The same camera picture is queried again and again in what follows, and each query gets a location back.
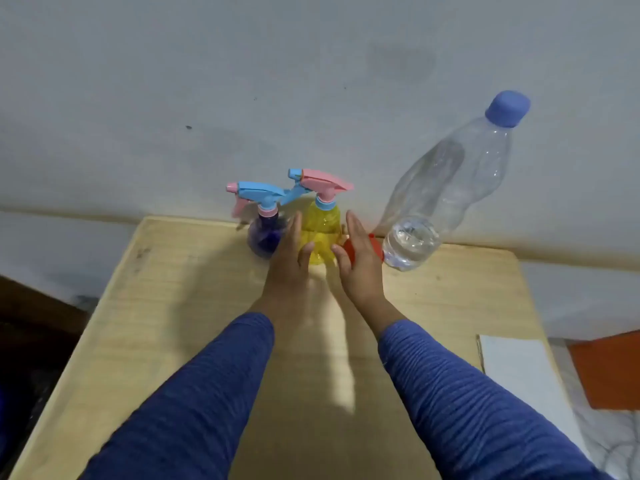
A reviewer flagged person's right hand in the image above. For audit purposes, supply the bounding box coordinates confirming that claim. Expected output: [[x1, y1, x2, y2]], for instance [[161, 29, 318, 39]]
[[331, 210, 396, 323]]

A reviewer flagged person's left hand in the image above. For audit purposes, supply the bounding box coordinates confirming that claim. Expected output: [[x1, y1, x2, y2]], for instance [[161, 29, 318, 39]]
[[249, 210, 316, 318]]

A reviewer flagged orange plastic funnel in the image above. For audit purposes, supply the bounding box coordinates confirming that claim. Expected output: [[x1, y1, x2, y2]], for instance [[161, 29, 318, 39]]
[[342, 233, 385, 268]]

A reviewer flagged yellow spray bottle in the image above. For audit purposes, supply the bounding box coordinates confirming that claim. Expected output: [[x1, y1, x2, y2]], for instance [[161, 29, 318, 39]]
[[299, 204, 343, 267]]

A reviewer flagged clear plastic water bottle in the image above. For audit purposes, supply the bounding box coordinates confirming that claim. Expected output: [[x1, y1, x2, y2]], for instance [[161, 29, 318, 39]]
[[372, 112, 516, 272]]

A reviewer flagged blue bottle cap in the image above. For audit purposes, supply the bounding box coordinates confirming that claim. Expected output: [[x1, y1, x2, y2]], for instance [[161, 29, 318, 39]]
[[485, 90, 531, 129]]

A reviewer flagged person's right forearm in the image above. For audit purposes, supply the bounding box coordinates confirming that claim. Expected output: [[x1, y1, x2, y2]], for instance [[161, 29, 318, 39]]
[[361, 302, 616, 480]]

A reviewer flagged person's left forearm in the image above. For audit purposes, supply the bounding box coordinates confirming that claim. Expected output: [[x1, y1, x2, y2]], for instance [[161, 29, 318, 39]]
[[77, 302, 276, 480]]

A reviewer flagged white paper sheet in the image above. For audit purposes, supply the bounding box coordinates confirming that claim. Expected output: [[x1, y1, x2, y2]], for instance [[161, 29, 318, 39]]
[[475, 334, 591, 461]]

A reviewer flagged orange furniture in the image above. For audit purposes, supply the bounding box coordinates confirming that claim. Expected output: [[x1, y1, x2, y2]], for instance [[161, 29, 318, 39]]
[[567, 329, 640, 411]]

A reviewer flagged black plastic stool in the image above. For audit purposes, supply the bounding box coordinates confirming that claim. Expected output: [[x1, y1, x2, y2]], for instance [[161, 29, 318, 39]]
[[0, 319, 76, 465]]

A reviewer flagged brown wooden door frame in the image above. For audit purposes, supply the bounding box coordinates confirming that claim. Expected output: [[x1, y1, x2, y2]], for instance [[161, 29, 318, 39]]
[[0, 275, 91, 341]]

